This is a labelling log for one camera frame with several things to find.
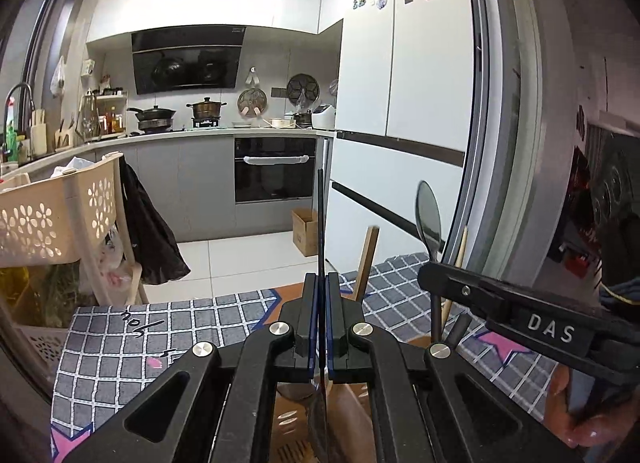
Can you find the built-in black oven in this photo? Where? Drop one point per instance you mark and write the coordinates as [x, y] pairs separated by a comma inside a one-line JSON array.
[[273, 168]]

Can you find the pink plastic utensil holder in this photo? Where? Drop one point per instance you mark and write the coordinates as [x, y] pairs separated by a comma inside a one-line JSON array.
[[363, 407]]

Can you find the person's right hand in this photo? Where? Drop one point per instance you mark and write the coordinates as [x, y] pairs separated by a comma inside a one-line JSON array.
[[604, 427]]

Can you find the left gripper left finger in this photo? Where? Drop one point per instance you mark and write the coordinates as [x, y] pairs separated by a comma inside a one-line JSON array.
[[299, 310]]

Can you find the black wok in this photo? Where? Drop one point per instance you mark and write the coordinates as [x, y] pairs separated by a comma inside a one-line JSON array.
[[155, 119]]

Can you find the brown cooking pot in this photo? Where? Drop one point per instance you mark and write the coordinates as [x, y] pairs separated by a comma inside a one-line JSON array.
[[206, 113]]

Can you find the black hanging bag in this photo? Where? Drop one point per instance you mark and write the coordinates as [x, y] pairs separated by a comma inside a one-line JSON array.
[[153, 242]]

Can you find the beige plastic storage cart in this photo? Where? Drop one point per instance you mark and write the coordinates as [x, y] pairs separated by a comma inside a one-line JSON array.
[[64, 243]]

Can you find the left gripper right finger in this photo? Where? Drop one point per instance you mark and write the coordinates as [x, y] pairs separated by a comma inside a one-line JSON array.
[[345, 322]]

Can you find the kitchen faucet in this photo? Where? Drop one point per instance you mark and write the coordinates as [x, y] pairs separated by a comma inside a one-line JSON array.
[[18, 100]]

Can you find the cardboard box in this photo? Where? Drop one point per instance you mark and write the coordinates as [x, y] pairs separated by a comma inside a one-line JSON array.
[[305, 231]]

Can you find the white refrigerator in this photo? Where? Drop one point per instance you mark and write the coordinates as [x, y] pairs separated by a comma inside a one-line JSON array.
[[403, 116]]

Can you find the black range hood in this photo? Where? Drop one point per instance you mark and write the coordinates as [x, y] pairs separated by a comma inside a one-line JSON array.
[[203, 57]]

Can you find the black plastic spoon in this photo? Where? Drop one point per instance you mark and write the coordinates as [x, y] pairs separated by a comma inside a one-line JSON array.
[[320, 322]]

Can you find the black chopstick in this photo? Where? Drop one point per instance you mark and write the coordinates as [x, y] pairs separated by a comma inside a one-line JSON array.
[[457, 332]]

